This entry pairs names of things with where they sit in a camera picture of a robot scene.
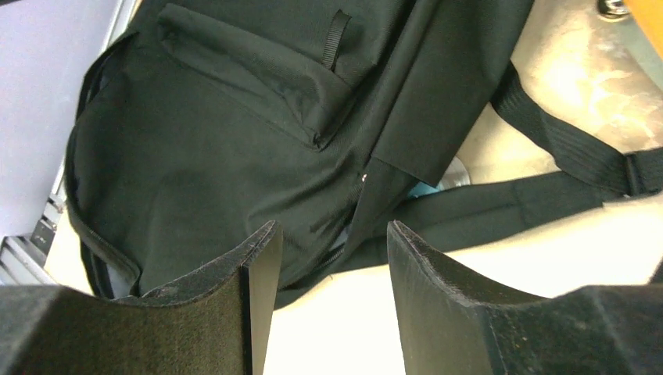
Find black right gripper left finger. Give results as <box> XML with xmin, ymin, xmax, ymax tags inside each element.
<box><xmin>1</xmin><ymin>221</ymin><xmax>283</xmax><ymax>374</ymax></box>

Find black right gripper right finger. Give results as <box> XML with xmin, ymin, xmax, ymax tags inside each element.
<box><xmin>387</xmin><ymin>221</ymin><xmax>662</xmax><ymax>374</ymax></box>

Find black student backpack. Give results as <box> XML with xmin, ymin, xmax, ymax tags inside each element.
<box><xmin>64</xmin><ymin>1</ymin><xmax>662</xmax><ymax>308</ymax></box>

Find blue scissors blister pack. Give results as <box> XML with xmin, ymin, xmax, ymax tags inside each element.
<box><xmin>407</xmin><ymin>156</ymin><xmax>471</xmax><ymax>199</ymax></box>

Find aluminium table frame rail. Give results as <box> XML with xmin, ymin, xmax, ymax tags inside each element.
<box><xmin>1</xmin><ymin>0</ymin><xmax>138</xmax><ymax>285</ymax></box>

